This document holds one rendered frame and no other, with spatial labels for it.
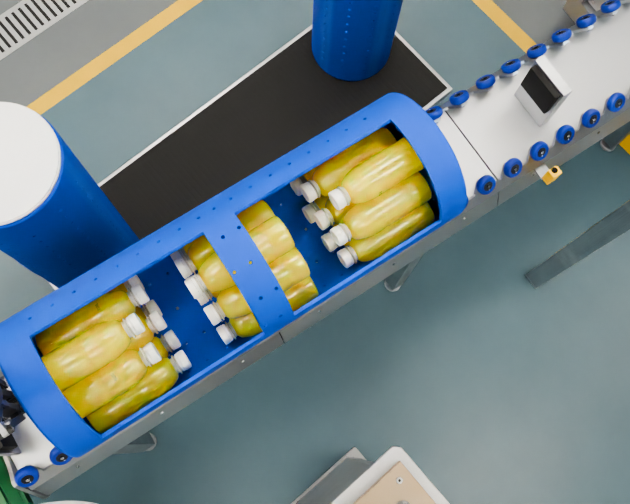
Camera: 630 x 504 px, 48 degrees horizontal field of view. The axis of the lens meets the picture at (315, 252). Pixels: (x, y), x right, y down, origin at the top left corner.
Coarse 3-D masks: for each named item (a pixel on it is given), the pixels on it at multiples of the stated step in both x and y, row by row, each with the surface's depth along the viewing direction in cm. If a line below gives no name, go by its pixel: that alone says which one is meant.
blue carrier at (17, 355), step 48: (384, 96) 140; (336, 144) 131; (432, 144) 130; (240, 192) 130; (288, 192) 151; (432, 192) 149; (144, 240) 130; (192, 240) 126; (240, 240) 124; (96, 288) 123; (240, 288) 123; (336, 288) 135; (0, 336) 122; (192, 336) 147; (48, 384) 117; (192, 384) 131; (48, 432) 118; (96, 432) 124
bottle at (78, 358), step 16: (112, 320) 126; (80, 336) 124; (96, 336) 123; (112, 336) 124; (128, 336) 126; (64, 352) 122; (80, 352) 122; (96, 352) 123; (112, 352) 124; (48, 368) 121; (64, 368) 122; (80, 368) 122; (96, 368) 124; (64, 384) 123
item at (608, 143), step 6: (624, 126) 248; (612, 132) 255; (618, 132) 252; (624, 132) 249; (606, 138) 260; (612, 138) 257; (618, 138) 254; (624, 138) 257; (600, 144) 265; (606, 144) 264; (612, 144) 259; (606, 150) 264; (612, 150) 265
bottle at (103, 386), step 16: (128, 352) 129; (144, 352) 129; (112, 368) 127; (128, 368) 127; (144, 368) 129; (80, 384) 126; (96, 384) 126; (112, 384) 126; (128, 384) 128; (80, 400) 125; (96, 400) 126; (112, 400) 129; (80, 416) 127
